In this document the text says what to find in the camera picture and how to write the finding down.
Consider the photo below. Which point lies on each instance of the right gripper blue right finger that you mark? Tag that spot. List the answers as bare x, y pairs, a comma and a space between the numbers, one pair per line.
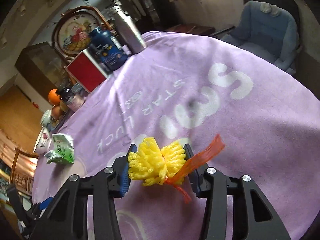
194, 177

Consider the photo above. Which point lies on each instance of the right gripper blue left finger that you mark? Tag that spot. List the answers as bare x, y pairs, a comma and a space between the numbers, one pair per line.
124, 180

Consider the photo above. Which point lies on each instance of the yellow foam net flower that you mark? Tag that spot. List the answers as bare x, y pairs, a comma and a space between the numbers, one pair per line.
168, 165

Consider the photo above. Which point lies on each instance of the wooden armchair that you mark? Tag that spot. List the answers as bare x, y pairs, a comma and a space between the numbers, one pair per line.
22, 171

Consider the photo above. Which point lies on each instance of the green white snack packet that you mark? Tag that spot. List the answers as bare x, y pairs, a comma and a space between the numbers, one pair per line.
63, 150

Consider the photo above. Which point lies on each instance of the white floral bowl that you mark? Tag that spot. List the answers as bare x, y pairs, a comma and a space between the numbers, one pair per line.
43, 142

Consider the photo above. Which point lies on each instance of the purple tablecloth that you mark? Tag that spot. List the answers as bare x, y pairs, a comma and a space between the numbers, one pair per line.
190, 88

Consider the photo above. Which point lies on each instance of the blue fruit plate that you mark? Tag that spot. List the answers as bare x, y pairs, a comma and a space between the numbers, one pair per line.
56, 125

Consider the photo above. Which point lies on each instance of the yellow pear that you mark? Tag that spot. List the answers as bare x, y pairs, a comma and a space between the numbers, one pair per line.
63, 106

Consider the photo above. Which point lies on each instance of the red apple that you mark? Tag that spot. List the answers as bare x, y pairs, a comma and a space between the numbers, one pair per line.
57, 113

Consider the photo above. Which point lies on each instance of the dark supplement jar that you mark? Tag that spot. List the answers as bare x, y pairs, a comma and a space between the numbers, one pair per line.
72, 100

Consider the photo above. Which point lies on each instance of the white lidded porcelain pot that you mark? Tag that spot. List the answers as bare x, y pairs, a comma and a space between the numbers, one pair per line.
47, 120

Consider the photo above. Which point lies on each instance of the orange fruit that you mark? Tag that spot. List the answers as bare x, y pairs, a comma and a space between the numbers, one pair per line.
53, 97

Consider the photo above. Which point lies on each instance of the red box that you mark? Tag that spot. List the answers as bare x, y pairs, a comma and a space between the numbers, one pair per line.
87, 71

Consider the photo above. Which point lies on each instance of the blue fish oil bottle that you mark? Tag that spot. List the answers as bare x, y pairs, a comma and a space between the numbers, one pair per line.
107, 49

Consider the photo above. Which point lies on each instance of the silver metal bottle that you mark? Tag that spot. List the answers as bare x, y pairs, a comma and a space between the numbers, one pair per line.
127, 29

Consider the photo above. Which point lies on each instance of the wooden glass cabinet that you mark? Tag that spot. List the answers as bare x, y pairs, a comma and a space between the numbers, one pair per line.
43, 68

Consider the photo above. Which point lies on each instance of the round framed fruit picture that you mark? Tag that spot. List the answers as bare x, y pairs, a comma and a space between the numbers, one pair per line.
71, 34

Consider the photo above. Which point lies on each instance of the black chair with blue cushion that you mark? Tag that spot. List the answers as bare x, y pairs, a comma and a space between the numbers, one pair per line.
270, 30

